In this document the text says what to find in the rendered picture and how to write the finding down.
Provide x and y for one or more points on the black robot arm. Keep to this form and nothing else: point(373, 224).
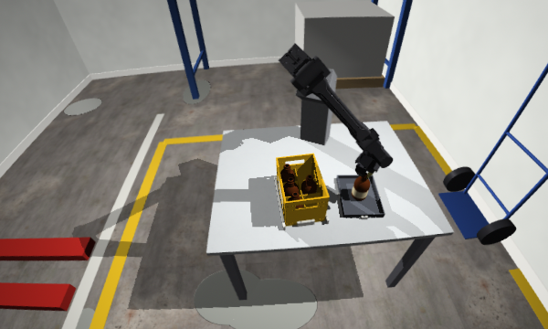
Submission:
point(309, 76)

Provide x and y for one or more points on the brown glass bottle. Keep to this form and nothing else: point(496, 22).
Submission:
point(360, 187)

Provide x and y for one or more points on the yellow crate with cross dividers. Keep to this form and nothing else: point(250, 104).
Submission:
point(315, 211)

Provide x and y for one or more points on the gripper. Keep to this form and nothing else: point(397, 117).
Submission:
point(370, 171)

